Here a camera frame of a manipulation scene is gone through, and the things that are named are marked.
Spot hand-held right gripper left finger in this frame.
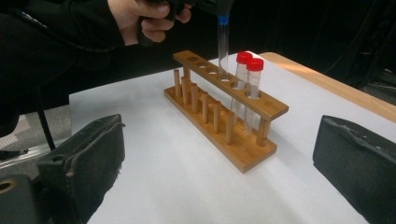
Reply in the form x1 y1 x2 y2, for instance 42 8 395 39
36 113 126 224

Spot wooden test tube rack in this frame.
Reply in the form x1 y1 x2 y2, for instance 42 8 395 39
163 49 290 174

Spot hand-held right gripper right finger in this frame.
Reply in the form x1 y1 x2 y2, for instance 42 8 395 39
312 115 396 224

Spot black curtain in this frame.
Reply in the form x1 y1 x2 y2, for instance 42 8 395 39
186 0 396 94

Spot red cap test tube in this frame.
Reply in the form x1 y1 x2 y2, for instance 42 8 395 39
231 51 254 124
243 58 264 134

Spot blue cap test tube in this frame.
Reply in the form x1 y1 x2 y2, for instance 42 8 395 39
218 15 231 80

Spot white table mat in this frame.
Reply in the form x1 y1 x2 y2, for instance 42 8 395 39
68 50 396 224

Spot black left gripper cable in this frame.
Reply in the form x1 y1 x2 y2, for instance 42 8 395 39
8 8 118 53

